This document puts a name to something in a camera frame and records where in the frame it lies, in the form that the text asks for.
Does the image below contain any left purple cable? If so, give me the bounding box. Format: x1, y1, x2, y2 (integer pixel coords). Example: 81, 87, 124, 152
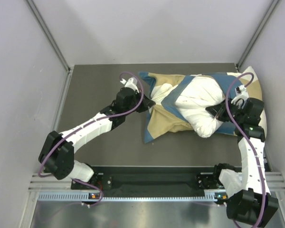
38, 71, 145, 207

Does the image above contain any left aluminium frame post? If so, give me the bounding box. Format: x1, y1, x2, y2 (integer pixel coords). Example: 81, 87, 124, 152
24, 0, 71, 72

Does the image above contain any white pillow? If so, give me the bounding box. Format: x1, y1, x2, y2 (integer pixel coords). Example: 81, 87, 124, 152
144, 73, 225, 142

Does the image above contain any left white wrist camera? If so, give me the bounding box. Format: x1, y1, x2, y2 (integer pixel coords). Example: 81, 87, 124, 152
120, 77, 139, 92

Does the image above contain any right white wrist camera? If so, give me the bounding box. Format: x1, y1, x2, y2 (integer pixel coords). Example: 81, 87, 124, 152
231, 85, 249, 108

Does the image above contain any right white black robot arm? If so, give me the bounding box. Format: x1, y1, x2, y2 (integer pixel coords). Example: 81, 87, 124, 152
206, 98, 279, 228

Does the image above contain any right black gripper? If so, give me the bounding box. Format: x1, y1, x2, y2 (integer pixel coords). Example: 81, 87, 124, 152
209, 97, 247, 124

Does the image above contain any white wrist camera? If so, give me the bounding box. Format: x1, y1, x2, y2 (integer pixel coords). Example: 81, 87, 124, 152
231, 85, 249, 108
120, 77, 139, 92

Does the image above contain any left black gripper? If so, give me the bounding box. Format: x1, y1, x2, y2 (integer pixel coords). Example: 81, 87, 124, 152
123, 88, 153, 114

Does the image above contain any checkered blue beige white pillowcase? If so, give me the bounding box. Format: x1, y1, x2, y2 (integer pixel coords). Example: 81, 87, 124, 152
139, 66, 263, 143

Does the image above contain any aluminium frame post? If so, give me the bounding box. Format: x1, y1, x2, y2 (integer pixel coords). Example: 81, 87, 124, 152
24, 0, 71, 72
235, 0, 281, 72

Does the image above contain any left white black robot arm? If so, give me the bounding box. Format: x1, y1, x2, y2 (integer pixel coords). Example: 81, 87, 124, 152
38, 87, 155, 189

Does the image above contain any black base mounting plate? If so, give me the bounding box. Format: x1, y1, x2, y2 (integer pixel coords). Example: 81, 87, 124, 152
71, 165, 247, 190

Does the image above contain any right aluminium frame post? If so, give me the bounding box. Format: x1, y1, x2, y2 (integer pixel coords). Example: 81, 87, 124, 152
235, 0, 281, 72

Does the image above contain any grey slotted cable duct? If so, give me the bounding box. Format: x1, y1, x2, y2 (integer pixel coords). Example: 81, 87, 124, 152
38, 191, 228, 202

